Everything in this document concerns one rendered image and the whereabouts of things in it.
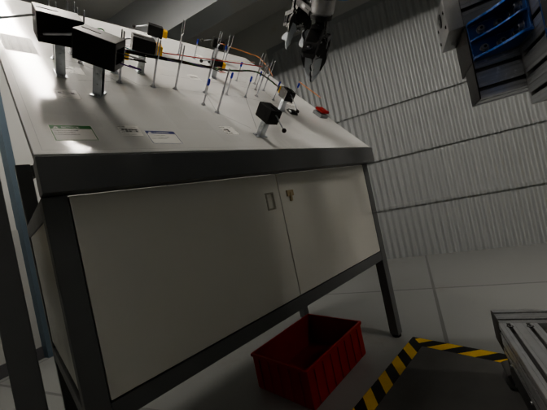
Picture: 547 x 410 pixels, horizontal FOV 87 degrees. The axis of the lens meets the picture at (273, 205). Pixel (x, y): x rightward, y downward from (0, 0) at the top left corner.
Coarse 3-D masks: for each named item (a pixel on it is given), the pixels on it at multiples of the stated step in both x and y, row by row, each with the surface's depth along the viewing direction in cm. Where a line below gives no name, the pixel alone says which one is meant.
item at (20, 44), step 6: (0, 36) 78; (6, 36) 80; (12, 36) 81; (6, 42) 77; (12, 42) 78; (18, 42) 79; (24, 42) 81; (30, 42) 82; (6, 48) 74; (12, 48) 76; (18, 48) 77; (24, 48) 78; (30, 48) 79; (36, 54) 78
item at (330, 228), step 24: (336, 168) 115; (360, 168) 128; (288, 192) 94; (312, 192) 103; (336, 192) 113; (360, 192) 125; (288, 216) 93; (312, 216) 101; (336, 216) 111; (360, 216) 122; (312, 240) 99; (336, 240) 108; (360, 240) 119; (312, 264) 97; (336, 264) 106; (312, 288) 96
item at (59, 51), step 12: (36, 12) 62; (48, 12) 64; (60, 12) 67; (72, 12) 70; (36, 24) 64; (48, 24) 65; (60, 24) 66; (72, 24) 67; (36, 36) 66; (48, 36) 66; (60, 36) 67; (60, 48) 70; (60, 60) 72; (60, 72) 74
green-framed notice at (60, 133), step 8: (56, 128) 57; (64, 128) 58; (72, 128) 59; (80, 128) 60; (88, 128) 61; (56, 136) 55; (64, 136) 56; (72, 136) 57; (80, 136) 58; (88, 136) 59; (96, 136) 60
